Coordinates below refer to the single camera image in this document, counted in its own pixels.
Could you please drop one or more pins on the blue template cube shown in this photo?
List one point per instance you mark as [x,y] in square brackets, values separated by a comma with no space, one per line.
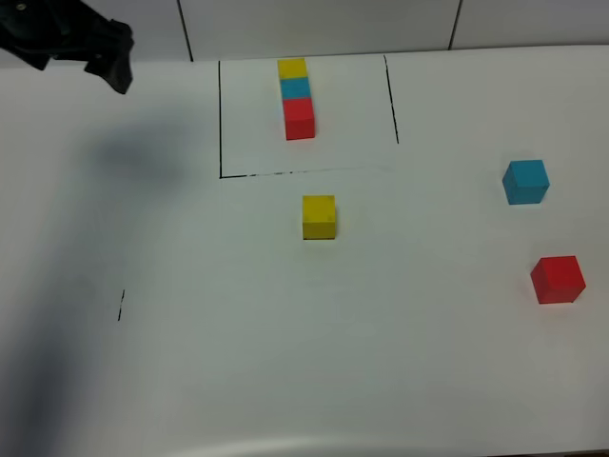
[295,88]

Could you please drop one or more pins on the yellow template cube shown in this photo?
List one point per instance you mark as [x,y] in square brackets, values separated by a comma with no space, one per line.
[292,68]

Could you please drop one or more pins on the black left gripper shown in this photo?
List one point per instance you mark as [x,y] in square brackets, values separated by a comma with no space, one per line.
[39,31]

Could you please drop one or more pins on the red template cube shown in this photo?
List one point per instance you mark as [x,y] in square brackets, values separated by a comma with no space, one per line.
[299,119]

